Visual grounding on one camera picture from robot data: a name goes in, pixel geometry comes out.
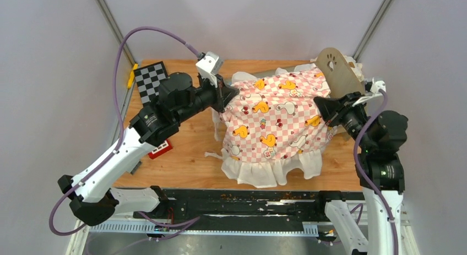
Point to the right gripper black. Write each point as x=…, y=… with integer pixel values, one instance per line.
x=330, y=107

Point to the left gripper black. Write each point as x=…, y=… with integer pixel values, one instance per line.
x=223, y=93

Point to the wooden pet bed striped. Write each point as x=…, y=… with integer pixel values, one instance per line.
x=328, y=74

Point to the pink checkered duck cushion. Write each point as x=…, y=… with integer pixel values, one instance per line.
x=258, y=158

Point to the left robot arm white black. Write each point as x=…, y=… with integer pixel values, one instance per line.
x=93, y=199

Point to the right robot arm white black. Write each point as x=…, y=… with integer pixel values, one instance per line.
x=378, y=139

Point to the cream pillow brown spots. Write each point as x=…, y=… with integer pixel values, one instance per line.
x=356, y=67

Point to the black grey chessboard box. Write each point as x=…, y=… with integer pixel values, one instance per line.
x=148, y=79

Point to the red white window brick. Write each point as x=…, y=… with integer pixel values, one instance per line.
x=161, y=149

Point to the blue green grey block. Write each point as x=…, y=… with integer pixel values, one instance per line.
x=136, y=167

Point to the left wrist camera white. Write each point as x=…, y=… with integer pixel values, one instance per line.
x=208, y=67

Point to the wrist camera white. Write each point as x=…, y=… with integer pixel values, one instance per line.
x=372, y=90
x=208, y=67

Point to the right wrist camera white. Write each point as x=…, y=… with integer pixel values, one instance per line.
x=372, y=90

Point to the yellow clip on frame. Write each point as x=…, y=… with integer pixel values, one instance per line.
x=131, y=76

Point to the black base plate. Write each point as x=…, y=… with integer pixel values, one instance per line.
x=247, y=210

